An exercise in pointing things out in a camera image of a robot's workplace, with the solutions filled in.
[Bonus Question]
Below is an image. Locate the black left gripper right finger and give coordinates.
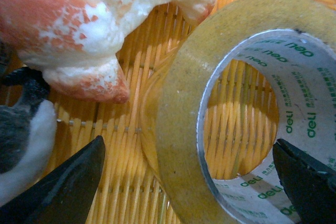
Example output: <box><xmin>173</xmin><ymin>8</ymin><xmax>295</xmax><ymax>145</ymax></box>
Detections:
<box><xmin>272</xmin><ymin>138</ymin><xmax>335</xmax><ymax>223</ymax></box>

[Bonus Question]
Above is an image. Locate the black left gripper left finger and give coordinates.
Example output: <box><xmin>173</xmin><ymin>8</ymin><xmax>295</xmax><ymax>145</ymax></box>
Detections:
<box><xmin>1</xmin><ymin>136</ymin><xmax>106</xmax><ymax>223</ymax></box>

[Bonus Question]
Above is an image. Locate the panda figurine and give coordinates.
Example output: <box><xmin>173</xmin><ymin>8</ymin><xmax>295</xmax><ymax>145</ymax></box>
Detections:
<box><xmin>1</xmin><ymin>67</ymin><xmax>57</xmax><ymax>205</ymax></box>

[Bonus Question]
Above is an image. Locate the toy croissant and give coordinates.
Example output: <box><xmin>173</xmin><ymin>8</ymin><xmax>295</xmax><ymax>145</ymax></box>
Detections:
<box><xmin>1</xmin><ymin>0</ymin><xmax>216</xmax><ymax>103</ymax></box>

